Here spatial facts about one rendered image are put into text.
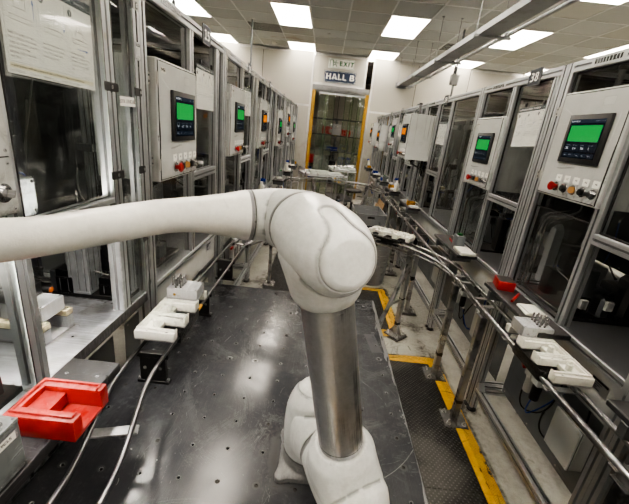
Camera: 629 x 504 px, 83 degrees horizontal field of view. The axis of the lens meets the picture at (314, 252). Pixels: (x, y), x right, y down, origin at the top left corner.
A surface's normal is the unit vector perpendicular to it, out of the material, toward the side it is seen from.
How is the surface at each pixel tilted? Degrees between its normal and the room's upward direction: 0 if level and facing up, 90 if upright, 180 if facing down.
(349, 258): 84
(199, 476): 0
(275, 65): 90
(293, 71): 90
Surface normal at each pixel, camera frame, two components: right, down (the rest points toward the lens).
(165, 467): 0.11, -0.94
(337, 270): 0.44, 0.22
